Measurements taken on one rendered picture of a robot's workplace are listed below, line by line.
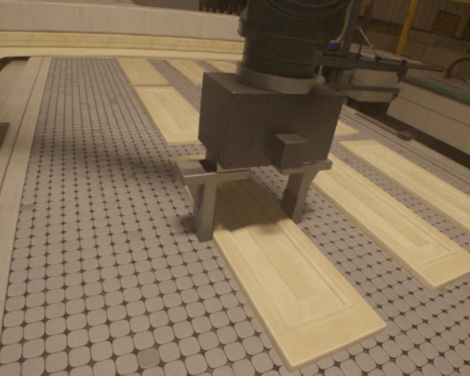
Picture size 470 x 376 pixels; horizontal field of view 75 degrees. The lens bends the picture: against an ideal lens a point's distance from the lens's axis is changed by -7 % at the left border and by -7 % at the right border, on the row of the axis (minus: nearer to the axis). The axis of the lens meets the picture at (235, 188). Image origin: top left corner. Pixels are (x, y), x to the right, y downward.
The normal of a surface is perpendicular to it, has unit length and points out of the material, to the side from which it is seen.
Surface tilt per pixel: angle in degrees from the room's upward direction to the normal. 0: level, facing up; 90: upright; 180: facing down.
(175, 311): 0
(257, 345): 0
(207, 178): 90
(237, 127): 90
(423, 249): 11
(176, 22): 90
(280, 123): 90
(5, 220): 0
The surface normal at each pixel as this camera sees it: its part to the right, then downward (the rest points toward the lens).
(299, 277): 0.13, -0.85
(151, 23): 0.41, 0.51
